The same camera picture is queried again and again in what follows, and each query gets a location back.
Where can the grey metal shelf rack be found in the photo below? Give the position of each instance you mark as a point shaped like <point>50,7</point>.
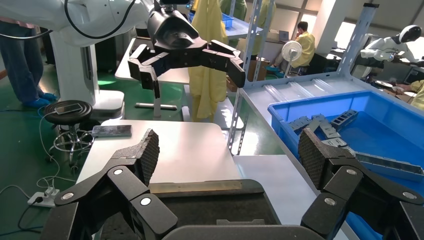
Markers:
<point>258,96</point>

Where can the grey laptop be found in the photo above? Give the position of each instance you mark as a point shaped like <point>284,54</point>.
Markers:
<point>284,36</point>

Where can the blue plastic bin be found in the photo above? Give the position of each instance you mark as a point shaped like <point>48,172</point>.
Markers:
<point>410,139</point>

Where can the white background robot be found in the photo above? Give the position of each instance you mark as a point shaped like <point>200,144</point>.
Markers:
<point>384,46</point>

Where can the person in yellow coat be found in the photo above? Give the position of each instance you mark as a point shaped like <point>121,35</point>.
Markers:
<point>418,94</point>

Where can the white power strip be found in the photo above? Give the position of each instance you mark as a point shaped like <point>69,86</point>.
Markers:
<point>43,198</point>

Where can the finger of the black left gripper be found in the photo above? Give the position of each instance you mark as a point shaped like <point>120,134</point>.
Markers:
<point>145,73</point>
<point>232,64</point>

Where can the white standing fan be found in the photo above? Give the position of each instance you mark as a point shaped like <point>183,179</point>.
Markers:
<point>291,50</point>

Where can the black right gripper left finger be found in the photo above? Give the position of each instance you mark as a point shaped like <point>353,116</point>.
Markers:
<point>132,185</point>

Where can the dark ladder-shaped metal part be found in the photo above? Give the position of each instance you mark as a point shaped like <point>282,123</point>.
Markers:
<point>344,119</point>

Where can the seated person in yellow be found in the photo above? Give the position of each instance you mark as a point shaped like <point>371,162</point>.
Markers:
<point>304,46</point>

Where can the black round stool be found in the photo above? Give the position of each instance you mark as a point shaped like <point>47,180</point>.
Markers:
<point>68,116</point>

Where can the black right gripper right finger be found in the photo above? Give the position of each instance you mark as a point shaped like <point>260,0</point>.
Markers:
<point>348,185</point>

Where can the silver metal bracket part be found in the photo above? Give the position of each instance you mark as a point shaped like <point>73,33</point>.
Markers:
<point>299,123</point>
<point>334,142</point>
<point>328,130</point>
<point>318,118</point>

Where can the white work table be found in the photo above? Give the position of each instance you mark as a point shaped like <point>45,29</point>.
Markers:
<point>278,185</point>

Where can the black work mat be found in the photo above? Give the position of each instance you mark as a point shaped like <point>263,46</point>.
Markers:
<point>212,208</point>

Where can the large silver channel part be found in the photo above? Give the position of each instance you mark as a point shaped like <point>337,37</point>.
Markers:
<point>391,167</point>

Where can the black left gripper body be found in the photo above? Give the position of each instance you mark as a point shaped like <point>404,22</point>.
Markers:
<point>172,36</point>

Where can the dark smartphone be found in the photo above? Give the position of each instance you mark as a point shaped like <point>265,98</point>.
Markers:
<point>112,131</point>

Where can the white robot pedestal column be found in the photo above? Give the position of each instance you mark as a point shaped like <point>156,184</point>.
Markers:
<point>73,73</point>

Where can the silver smartphone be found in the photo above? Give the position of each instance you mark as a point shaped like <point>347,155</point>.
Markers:
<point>68,109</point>

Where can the small blue storage bin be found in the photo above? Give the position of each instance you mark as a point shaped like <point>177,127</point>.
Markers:
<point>228,20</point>

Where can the white side table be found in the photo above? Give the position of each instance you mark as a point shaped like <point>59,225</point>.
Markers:
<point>185,149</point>

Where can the white background table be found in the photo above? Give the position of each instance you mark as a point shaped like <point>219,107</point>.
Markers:
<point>126,71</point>

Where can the hanging yellow coat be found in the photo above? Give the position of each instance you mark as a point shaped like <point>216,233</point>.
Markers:
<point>207,86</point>

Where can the brown cardboard box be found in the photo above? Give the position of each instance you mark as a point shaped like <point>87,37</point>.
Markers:
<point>258,68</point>

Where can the person in blue jeans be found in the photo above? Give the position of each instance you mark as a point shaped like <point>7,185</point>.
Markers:
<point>23,66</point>

